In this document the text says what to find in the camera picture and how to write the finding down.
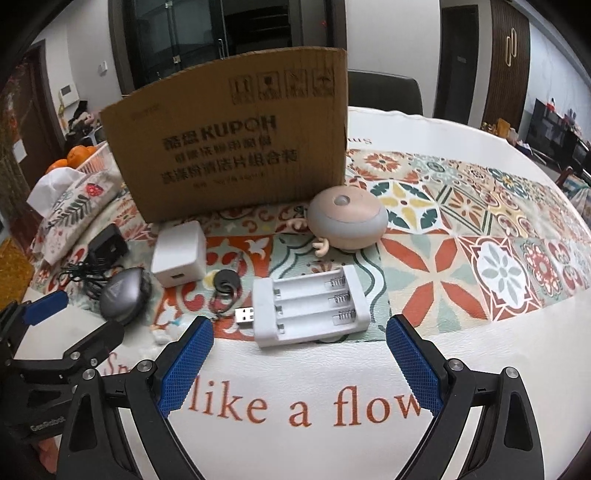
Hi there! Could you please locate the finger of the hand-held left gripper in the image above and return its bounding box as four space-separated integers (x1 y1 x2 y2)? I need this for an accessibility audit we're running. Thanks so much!
9 320 126 385
0 292 70 356

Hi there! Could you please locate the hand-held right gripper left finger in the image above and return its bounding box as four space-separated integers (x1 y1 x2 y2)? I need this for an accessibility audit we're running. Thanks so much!
55 316 215 480

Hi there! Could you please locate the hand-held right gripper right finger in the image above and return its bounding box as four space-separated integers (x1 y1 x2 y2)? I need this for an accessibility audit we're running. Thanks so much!
385 315 546 480

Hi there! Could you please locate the grey oval case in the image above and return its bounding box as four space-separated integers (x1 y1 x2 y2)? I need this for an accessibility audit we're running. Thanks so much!
99 267 153 321

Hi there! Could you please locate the black power adapter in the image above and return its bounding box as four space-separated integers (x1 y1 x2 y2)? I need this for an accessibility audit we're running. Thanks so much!
88 224 129 268

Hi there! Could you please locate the floral tissue box cover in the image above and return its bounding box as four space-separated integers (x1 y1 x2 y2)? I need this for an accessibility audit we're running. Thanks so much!
30 168 126 266

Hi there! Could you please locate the white battery charger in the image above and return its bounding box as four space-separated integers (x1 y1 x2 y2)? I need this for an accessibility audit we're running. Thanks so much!
235 264 371 349

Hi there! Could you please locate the white tissue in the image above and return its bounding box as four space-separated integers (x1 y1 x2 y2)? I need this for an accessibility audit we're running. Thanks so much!
26 167 81 215

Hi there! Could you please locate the white power adapter cube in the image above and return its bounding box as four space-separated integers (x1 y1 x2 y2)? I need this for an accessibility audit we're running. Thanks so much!
151 220 207 289

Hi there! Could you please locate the white plastic basket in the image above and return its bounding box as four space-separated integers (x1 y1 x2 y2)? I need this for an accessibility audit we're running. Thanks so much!
76 141 123 190

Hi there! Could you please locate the pink round night light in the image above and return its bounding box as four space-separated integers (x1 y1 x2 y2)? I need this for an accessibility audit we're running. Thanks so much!
307 185 389 250

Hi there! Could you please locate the brown cardboard box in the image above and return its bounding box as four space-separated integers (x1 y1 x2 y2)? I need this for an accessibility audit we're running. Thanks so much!
99 46 349 223

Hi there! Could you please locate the black television cabinet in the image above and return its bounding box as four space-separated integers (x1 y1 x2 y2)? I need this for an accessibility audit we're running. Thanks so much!
529 98 591 171

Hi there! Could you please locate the dark chair back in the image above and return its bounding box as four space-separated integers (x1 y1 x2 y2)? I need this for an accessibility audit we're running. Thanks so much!
346 70 423 116

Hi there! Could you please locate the brown wooden door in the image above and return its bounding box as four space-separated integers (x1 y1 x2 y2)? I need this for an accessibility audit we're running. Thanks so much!
482 0 532 125

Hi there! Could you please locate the glass sliding door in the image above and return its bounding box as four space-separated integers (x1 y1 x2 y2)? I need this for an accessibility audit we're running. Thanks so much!
108 0 347 93

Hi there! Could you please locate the black cable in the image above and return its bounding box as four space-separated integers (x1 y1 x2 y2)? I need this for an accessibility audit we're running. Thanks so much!
58 257 116 297

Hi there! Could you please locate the black round keychain tag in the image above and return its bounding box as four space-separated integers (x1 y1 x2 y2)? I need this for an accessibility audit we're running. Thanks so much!
210 270 242 324

